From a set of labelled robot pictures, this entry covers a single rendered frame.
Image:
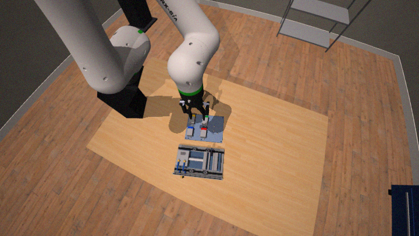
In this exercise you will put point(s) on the grey metal blank with yellow end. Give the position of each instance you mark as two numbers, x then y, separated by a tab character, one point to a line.
192	121

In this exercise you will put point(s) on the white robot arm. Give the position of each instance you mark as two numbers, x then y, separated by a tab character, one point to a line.
108	65

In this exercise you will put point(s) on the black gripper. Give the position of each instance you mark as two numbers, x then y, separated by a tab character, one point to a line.
198	105

